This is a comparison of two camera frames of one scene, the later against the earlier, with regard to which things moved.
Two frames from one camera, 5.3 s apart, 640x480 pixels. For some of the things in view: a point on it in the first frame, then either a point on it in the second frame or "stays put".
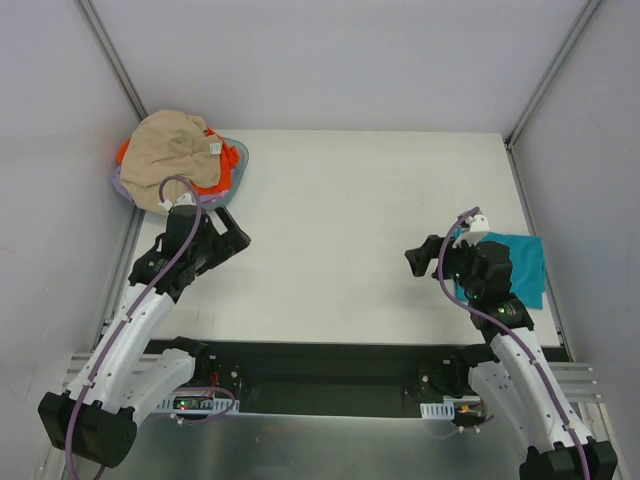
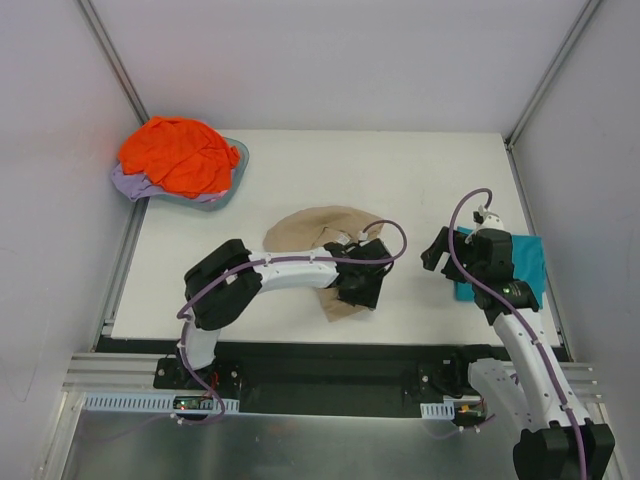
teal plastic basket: (239, 174) stays put
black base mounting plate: (332, 377) stays put
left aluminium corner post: (106, 46) stays put
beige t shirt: (167, 144) -> (313, 226)
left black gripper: (210, 242) -> (363, 290)
